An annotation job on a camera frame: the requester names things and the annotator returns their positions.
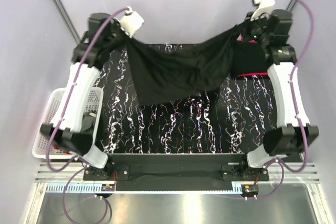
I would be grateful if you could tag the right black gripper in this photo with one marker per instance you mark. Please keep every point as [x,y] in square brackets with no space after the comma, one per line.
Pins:
[248,23]

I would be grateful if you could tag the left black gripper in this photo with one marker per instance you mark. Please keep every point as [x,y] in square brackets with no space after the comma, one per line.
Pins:
[116,25]

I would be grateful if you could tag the black t-shirt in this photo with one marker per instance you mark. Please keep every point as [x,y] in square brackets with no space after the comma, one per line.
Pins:
[161,77]
[246,60]

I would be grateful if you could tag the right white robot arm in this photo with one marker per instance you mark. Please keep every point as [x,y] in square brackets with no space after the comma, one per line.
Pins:
[294,132]

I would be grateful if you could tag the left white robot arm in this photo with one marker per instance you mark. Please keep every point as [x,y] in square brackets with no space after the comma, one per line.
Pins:
[73,129]

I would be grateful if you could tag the folded black t-shirt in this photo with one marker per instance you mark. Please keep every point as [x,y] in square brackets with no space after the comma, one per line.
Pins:
[246,60]

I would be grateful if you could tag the grey t-shirt in basket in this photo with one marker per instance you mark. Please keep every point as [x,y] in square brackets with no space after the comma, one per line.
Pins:
[88,123]

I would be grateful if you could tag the red t-shirt in basket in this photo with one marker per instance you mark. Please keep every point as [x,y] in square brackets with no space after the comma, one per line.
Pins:
[57,150]

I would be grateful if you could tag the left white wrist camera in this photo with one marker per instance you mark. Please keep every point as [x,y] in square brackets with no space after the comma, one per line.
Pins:
[131,22]

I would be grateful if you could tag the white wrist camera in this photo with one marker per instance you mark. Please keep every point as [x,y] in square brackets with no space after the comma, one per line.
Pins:
[262,7]
[131,22]

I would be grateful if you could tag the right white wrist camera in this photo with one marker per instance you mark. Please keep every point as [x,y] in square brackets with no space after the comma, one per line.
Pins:
[262,7]

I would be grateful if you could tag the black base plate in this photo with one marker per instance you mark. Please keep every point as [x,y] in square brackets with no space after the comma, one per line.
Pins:
[176,173]

